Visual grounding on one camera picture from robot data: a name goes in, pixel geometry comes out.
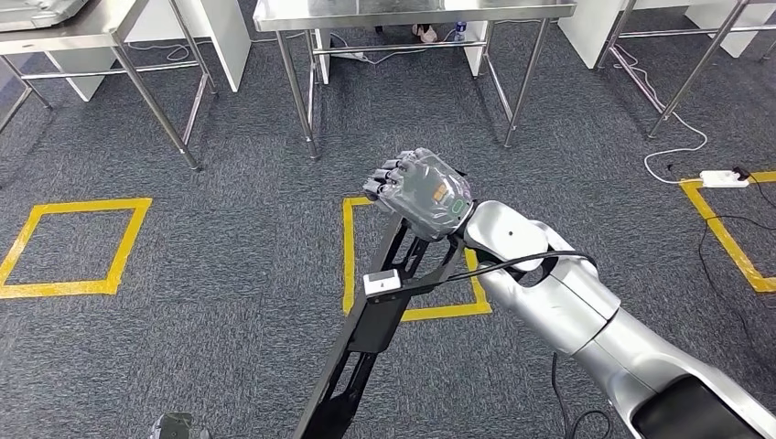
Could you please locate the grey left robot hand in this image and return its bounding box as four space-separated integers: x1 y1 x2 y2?
150 412 210 439

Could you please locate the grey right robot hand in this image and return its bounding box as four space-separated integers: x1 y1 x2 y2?
362 148 475 243

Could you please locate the black plastic frame part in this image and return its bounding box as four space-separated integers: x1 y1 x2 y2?
290 213 468 439

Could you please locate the steel tray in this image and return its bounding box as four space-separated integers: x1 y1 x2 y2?
0 0 91 33

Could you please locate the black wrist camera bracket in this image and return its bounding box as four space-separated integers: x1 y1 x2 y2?
363 236 468 305

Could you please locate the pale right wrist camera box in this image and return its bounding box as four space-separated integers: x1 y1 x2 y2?
362 269 404 298

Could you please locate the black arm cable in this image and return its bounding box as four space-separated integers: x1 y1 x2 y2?
447 249 599 284

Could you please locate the black hanging cable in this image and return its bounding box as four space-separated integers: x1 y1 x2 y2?
550 353 612 439

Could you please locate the white power cable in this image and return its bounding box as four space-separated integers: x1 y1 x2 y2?
608 45 709 186

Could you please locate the black floor cable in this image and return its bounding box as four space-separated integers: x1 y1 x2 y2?
695 166 776 347

